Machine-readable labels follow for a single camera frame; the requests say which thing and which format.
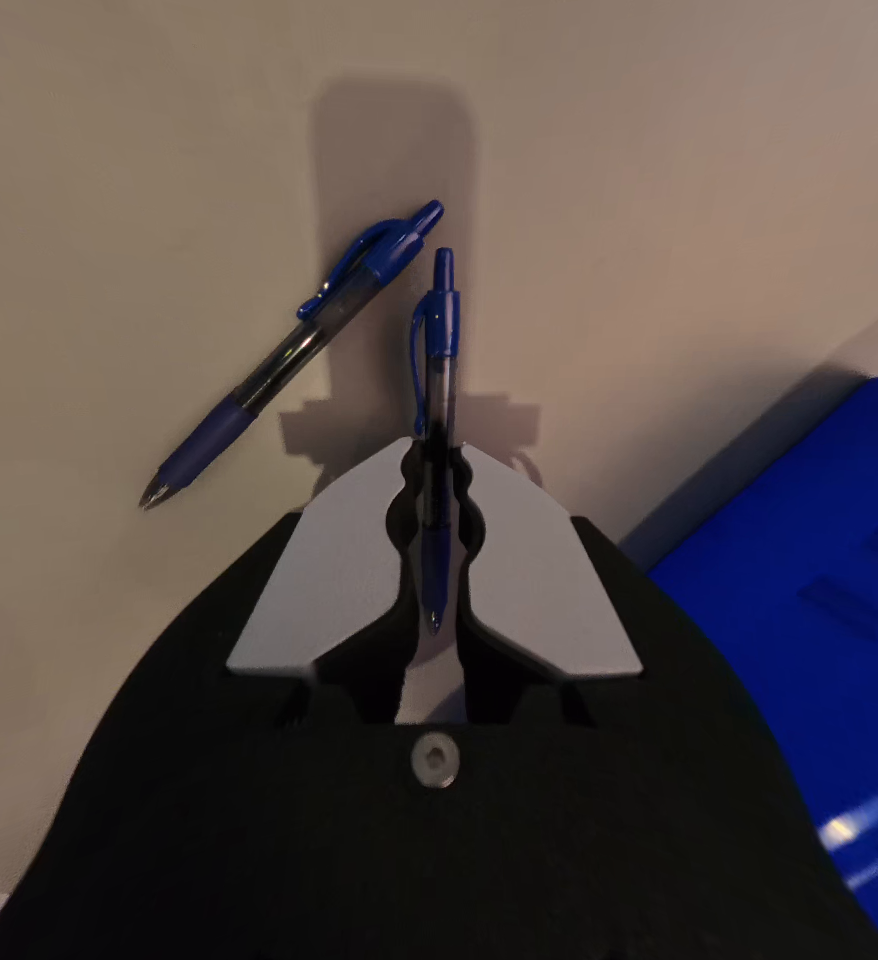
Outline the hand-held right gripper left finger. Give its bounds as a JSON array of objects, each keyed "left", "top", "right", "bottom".
[{"left": 226, "top": 438, "right": 431, "bottom": 682}]

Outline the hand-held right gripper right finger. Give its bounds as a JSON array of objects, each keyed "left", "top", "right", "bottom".
[{"left": 448, "top": 442, "right": 644, "bottom": 682}]

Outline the blue retractable pen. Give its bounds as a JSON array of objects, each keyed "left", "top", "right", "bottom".
[
  {"left": 139, "top": 198, "right": 446, "bottom": 513},
  {"left": 410, "top": 247, "right": 462, "bottom": 637}
]

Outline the blue plastic bin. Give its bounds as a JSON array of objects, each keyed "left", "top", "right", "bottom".
[{"left": 645, "top": 375, "right": 878, "bottom": 960}]

